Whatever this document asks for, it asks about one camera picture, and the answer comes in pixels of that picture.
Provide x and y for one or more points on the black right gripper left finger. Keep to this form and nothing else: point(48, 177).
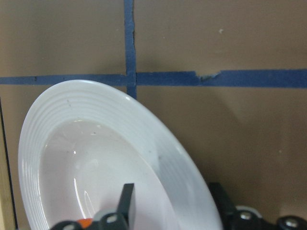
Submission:
point(126, 205)

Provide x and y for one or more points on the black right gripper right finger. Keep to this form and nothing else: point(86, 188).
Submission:
point(224, 204)

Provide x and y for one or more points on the orange fruit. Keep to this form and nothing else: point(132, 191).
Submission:
point(85, 222)

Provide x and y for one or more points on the white round plate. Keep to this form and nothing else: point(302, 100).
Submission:
point(81, 141)

